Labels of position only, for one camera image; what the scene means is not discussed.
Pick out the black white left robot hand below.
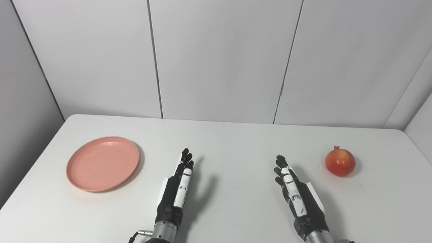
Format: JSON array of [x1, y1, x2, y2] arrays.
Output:
[[156, 148, 195, 227]]

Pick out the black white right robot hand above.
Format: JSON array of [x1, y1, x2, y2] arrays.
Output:
[[273, 155, 330, 237]]

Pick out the red yellow pomegranate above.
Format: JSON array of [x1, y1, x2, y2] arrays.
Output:
[[325, 145, 356, 177]]

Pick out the pink round plate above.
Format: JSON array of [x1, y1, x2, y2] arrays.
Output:
[[66, 136, 140, 193]]

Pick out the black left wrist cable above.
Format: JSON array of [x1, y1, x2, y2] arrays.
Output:
[[128, 230, 154, 243]]

